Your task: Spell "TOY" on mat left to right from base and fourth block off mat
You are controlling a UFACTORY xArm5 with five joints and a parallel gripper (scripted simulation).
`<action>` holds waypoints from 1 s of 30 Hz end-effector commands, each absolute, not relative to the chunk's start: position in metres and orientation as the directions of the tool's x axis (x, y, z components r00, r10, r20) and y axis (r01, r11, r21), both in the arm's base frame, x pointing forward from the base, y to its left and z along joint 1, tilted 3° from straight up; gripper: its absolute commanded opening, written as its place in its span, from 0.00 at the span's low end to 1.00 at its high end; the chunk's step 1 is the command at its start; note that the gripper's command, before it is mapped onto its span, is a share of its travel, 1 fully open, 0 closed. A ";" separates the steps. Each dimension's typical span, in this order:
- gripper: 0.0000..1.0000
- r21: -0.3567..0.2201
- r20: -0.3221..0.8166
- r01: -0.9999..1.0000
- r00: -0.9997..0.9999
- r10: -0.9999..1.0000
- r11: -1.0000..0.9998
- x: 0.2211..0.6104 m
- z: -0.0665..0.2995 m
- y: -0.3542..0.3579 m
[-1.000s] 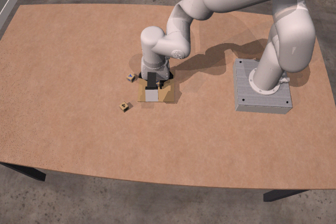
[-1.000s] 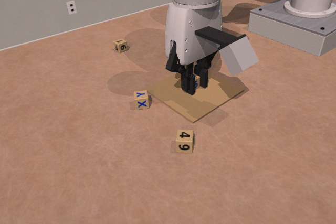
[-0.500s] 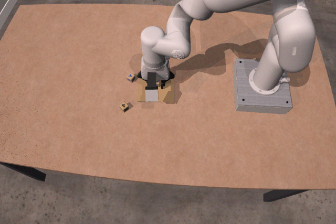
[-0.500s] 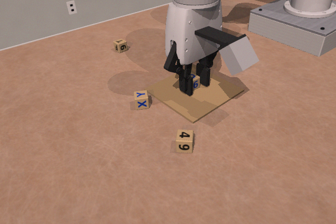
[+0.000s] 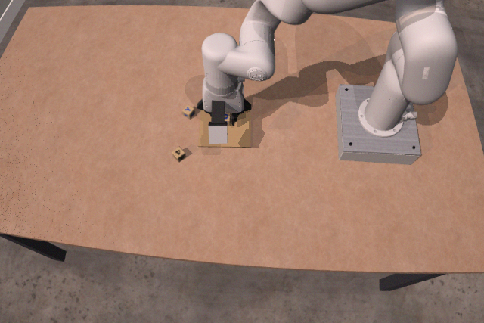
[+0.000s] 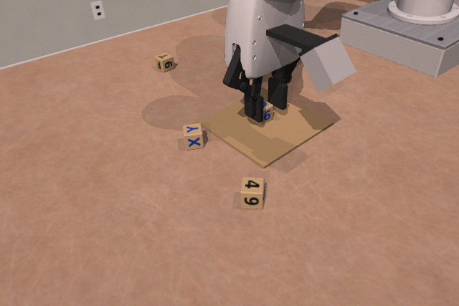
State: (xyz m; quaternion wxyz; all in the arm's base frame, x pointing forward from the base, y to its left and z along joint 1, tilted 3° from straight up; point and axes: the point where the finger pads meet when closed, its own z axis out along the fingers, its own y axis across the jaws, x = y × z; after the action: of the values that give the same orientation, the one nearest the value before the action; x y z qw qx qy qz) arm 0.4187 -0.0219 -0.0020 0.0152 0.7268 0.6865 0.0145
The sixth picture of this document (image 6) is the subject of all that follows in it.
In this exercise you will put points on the tan flat square mat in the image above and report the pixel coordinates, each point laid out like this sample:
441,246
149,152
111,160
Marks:
267,143

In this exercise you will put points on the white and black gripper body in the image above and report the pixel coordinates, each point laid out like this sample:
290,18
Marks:
261,54

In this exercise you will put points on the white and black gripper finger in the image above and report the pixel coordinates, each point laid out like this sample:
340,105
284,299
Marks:
277,85
253,100

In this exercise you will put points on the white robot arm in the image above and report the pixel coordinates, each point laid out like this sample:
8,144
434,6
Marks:
326,59

